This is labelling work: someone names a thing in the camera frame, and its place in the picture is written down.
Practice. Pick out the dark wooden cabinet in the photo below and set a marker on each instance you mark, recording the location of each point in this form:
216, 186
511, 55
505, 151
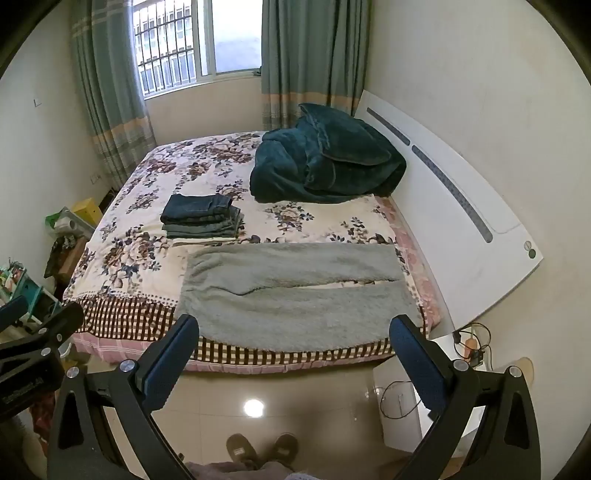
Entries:
67, 258

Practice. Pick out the grey fleece pants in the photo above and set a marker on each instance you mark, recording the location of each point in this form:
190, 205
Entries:
286, 314

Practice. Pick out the teal striped curtain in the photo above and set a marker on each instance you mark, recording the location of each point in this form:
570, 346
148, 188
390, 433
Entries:
304, 55
108, 92

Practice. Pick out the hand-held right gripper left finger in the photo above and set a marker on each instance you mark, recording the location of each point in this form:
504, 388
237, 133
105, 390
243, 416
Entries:
170, 367

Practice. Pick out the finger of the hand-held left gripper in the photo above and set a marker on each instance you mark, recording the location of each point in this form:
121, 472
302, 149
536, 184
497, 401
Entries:
11, 311
60, 323

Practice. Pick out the green plastic bag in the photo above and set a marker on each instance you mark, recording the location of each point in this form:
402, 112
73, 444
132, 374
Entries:
54, 219

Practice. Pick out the teal plush blanket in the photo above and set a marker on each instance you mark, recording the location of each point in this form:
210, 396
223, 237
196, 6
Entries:
323, 157

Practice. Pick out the white nightstand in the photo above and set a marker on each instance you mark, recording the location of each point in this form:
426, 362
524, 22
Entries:
397, 369

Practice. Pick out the folded cream pants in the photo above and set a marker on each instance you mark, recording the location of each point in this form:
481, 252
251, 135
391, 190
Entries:
198, 240

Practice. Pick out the white headboard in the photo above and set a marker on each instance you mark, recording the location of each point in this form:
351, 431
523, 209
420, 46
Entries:
461, 207

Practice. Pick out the yellow box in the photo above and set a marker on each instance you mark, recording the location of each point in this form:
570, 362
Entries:
87, 211

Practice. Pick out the black power adapter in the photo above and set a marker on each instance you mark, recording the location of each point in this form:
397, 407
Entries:
478, 356

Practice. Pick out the folded dark grey pants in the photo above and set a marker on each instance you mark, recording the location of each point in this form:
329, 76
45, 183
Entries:
207, 227

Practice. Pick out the folded dark blue jeans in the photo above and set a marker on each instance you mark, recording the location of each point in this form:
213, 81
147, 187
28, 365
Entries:
196, 206

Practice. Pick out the barred window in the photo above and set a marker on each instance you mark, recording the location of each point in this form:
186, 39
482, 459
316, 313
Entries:
194, 41

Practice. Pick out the teal plastic rack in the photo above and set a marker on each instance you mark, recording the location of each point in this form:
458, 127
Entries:
27, 286

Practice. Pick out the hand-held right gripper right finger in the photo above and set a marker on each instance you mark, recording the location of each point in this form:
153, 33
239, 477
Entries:
415, 364

